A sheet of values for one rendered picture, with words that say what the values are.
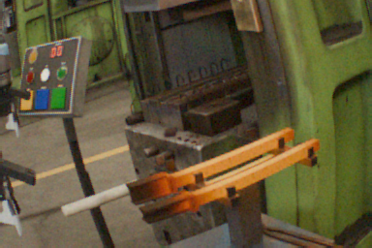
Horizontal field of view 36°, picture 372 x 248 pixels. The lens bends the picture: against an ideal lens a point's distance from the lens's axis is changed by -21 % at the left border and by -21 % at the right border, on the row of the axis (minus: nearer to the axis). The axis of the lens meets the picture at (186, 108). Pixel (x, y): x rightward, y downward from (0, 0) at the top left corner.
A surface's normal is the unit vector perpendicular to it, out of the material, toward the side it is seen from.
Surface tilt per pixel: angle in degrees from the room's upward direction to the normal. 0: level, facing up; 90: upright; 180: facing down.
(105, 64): 90
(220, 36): 90
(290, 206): 90
